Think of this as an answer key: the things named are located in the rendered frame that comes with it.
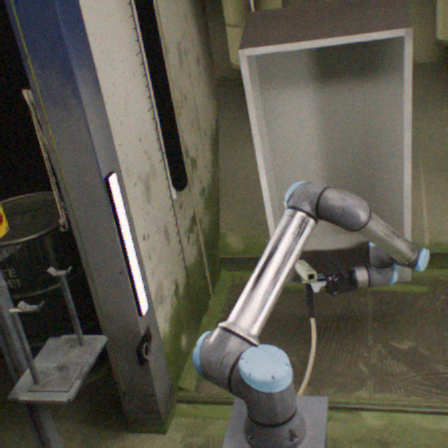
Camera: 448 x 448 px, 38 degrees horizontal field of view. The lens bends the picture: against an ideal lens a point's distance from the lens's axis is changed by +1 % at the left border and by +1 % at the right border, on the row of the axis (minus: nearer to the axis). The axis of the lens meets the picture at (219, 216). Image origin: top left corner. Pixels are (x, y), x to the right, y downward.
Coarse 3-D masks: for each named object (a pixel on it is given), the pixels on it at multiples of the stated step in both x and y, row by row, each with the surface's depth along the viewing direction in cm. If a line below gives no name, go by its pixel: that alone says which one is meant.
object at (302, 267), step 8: (296, 264) 274; (304, 264) 268; (304, 272) 252; (312, 272) 250; (304, 280) 254; (312, 280) 250; (304, 288) 262; (312, 288) 261; (312, 296) 261; (312, 304) 261; (312, 312) 262
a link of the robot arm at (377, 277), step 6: (372, 270) 259; (378, 270) 258; (384, 270) 257; (390, 270) 258; (396, 270) 259; (372, 276) 258; (378, 276) 258; (384, 276) 258; (390, 276) 259; (396, 276) 259; (372, 282) 259; (378, 282) 259; (384, 282) 260; (390, 282) 260
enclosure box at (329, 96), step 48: (336, 0) 249; (384, 0) 241; (240, 48) 232; (288, 48) 228; (336, 48) 263; (384, 48) 260; (288, 96) 279; (336, 96) 276; (384, 96) 273; (288, 144) 294; (336, 144) 291; (384, 144) 288; (384, 192) 304; (336, 240) 321
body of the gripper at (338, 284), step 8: (328, 272) 265; (336, 272) 263; (352, 272) 260; (336, 280) 259; (344, 280) 261; (352, 280) 260; (328, 288) 260; (336, 288) 260; (344, 288) 261; (352, 288) 261
